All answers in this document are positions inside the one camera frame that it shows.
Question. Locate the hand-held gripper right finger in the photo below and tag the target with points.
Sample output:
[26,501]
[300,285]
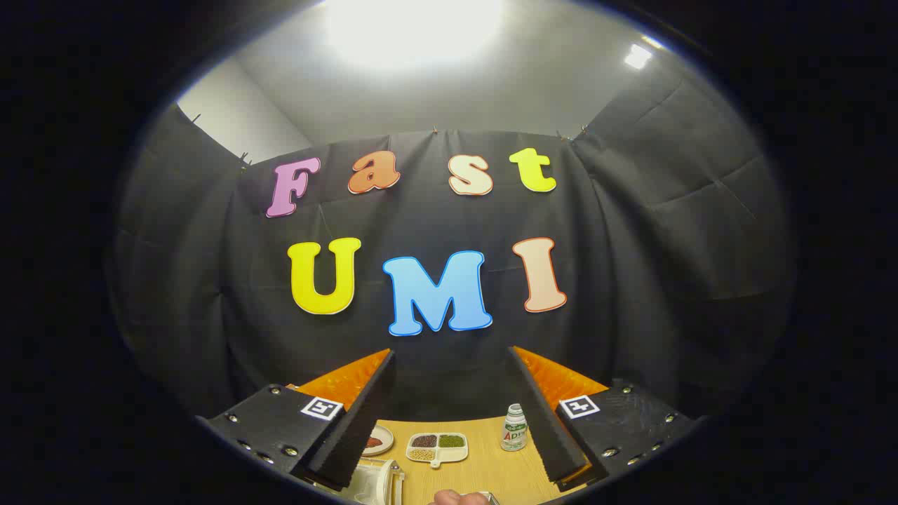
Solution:
[551,435]

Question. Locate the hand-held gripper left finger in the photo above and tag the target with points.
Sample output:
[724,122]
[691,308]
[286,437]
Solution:
[351,435]

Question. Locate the grey plate with brown food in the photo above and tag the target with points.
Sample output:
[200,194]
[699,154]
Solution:
[382,438]

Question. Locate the white divided dish with beans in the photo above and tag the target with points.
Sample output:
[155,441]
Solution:
[438,452]

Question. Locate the clear bottle with green label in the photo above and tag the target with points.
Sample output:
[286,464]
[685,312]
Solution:
[514,429]

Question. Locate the small ceiling light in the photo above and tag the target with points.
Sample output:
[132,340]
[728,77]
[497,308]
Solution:
[637,56]

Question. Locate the large ceiling light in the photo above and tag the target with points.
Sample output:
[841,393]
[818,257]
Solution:
[414,28]

